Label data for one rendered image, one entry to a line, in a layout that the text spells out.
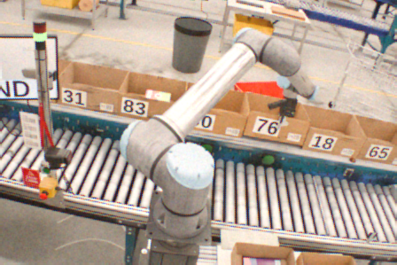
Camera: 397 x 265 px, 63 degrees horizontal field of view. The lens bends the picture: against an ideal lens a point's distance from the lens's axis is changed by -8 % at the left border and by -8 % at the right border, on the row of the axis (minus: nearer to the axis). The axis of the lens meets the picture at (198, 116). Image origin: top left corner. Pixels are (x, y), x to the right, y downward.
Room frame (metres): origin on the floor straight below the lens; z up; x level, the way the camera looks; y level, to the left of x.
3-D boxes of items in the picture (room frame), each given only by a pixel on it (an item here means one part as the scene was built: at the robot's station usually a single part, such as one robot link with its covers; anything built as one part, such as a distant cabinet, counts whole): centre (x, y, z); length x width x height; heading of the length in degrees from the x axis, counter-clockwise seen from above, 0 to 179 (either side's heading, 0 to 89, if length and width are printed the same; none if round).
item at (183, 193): (0.80, 0.00, 1.37); 0.17 x 0.15 x 0.18; 56
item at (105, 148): (1.40, 0.51, 0.72); 0.52 x 0.05 x 0.05; 2
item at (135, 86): (1.87, 0.31, 0.96); 0.39 x 0.29 x 0.17; 92
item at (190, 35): (4.38, 0.31, 0.32); 0.50 x 0.50 x 0.64
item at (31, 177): (1.09, 0.72, 0.85); 0.16 x 0.01 x 0.13; 92
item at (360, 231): (1.47, -1.05, 0.72); 0.52 x 0.05 x 0.05; 2
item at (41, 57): (1.12, 0.65, 1.11); 0.12 x 0.05 x 0.88; 92
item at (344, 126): (1.92, -0.87, 0.96); 0.39 x 0.29 x 0.17; 92
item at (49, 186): (1.06, 0.61, 0.84); 0.15 x 0.09 x 0.07; 92
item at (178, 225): (0.80, -0.01, 1.24); 0.19 x 0.19 x 0.10
